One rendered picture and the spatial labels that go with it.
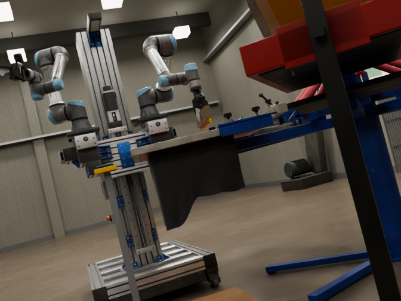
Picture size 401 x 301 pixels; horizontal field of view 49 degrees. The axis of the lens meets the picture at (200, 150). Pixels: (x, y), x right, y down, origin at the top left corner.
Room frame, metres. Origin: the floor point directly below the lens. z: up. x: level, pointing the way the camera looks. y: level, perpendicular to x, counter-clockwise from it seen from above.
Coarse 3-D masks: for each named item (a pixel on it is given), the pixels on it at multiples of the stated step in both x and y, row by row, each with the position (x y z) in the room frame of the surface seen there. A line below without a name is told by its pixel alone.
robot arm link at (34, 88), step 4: (32, 84) 2.79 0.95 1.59; (36, 84) 2.80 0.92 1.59; (40, 84) 2.80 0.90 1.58; (32, 88) 2.79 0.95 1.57; (36, 88) 2.79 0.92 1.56; (40, 88) 2.79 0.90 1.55; (32, 92) 2.80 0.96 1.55; (36, 92) 2.79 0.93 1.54; (40, 92) 2.80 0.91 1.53; (44, 92) 2.80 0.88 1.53; (32, 96) 2.80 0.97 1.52; (36, 96) 2.79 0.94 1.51; (40, 96) 2.80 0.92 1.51
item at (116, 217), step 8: (104, 168) 2.61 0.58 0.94; (112, 168) 2.61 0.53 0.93; (104, 176) 2.65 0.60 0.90; (112, 184) 2.66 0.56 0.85; (112, 192) 2.65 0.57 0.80; (112, 200) 2.65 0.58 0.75; (112, 208) 2.65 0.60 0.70; (112, 216) 2.64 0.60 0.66; (120, 216) 2.66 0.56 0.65; (120, 224) 2.65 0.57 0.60; (120, 232) 2.65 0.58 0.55; (120, 240) 2.65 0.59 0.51; (128, 256) 2.65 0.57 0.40; (128, 264) 2.65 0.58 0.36; (128, 272) 2.65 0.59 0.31; (128, 280) 2.65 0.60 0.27; (136, 288) 2.65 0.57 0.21; (136, 296) 2.65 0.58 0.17
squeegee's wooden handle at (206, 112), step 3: (207, 105) 2.45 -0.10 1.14; (204, 108) 2.46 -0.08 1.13; (207, 108) 2.45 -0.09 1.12; (201, 111) 2.58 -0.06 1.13; (204, 111) 2.48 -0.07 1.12; (207, 111) 2.44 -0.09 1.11; (210, 111) 2.45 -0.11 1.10; (201, 114) 2.60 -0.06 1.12; (204, 114) 2.50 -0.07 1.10; (207, 114) 2.44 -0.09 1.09; (210, 114) 2.45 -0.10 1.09; (201, 117) 2.63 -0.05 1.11; (204, 117) 2.53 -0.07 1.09; (207, 117) 2.44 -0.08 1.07; (210, 117) 2.45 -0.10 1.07; (201, 120) 2.66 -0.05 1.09; (198, 123) 2.80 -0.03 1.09
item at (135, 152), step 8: (184, 136) 2.33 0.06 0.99; (192, 136) 2.34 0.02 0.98; (200, 136) 2.34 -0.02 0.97; (208, 136) 2.35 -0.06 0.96; (216, 136) 2.37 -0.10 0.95; (152, 144) 2.31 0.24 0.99; (160, 144) 2.31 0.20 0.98; (168, 144) 2.32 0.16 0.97; (176, 144) 2.32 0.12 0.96; (184, 144) 2.36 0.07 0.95; (136, 152) 2.29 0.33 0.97; (144, 152) 2.30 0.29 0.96; (136, 160) 2.68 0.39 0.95
